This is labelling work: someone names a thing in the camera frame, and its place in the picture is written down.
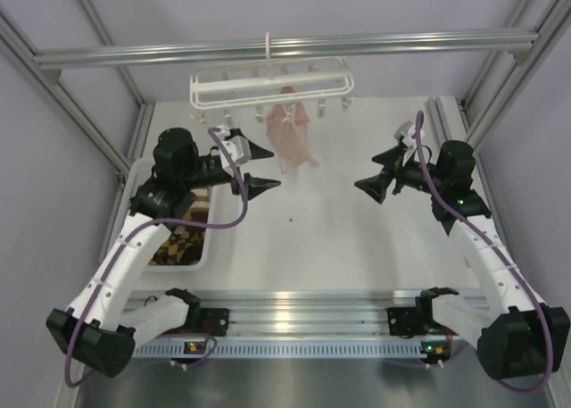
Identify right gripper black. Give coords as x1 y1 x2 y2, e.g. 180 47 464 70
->
355 144 446 204

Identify pink sock front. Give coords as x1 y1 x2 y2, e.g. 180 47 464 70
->
266 103 319 174

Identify white plastic clip hanger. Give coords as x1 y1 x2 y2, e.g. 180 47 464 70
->
189 35 354 123

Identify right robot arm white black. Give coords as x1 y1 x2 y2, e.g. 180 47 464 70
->
354 140 570 380

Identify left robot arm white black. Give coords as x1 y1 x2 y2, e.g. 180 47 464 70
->
46 126 281 387

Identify brown white striped sock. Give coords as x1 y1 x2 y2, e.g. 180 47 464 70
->
182 188 211 223

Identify white plastic basket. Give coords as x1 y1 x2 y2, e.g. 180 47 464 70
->
108 157 219 273

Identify aluminium top crossbar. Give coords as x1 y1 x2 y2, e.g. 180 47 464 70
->
34 28 539 70

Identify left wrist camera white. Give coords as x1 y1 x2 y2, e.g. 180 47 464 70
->
216 128 252 167

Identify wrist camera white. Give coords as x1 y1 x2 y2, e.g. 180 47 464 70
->
216 128 252 167
394 121 418 164

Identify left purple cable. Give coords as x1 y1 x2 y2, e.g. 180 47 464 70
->
64 126 249 389

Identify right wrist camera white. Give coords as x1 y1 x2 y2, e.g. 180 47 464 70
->
394 121 418 164

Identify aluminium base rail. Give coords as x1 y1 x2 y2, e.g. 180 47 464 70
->
196 288 420 339

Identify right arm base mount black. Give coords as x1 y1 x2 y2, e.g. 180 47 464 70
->
386 306 446 339

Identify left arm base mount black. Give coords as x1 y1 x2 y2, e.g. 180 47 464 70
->
177 307 230 337

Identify slotted cable duct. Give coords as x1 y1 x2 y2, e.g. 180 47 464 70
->
133 337 459 362

